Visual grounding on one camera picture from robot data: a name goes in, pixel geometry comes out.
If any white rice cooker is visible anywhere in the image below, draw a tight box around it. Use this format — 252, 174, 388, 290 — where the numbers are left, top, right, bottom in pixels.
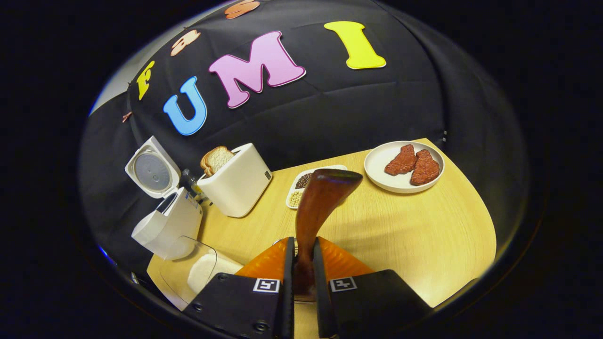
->
125, 136, 204, 261

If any white toaster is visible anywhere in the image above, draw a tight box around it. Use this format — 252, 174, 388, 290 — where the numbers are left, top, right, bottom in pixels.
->
197, 143, 273, 218

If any brown wooden spoon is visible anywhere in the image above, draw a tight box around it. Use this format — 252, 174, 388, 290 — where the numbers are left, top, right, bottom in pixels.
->
293, 168, 364, 302

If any white round plate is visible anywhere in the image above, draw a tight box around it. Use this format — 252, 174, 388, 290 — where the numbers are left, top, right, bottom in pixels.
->
364, 141, 445, 194

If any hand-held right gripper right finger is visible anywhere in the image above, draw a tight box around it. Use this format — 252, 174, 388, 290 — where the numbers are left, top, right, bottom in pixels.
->
313, 237, 434, 339

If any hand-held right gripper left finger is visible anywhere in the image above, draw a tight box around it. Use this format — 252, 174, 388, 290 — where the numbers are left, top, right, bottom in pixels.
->
183, 236, 296, 339

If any white rice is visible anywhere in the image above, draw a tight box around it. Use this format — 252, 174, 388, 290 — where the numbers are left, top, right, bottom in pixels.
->
187, 253, 243, 295

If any clear plastic bottle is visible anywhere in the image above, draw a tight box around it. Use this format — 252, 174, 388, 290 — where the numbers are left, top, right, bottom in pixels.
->
181, 169, 208, 204

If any white divided bean dish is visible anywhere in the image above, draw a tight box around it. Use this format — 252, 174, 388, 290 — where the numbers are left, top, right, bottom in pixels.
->
286, 164, 348, 210

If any black backdrop cloth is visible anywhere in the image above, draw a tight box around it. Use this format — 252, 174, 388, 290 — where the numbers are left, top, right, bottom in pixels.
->
78, 0, 528, 283

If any clear plastic box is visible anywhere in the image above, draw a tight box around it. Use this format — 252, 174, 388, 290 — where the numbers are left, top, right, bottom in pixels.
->
159, 235, 243, 311

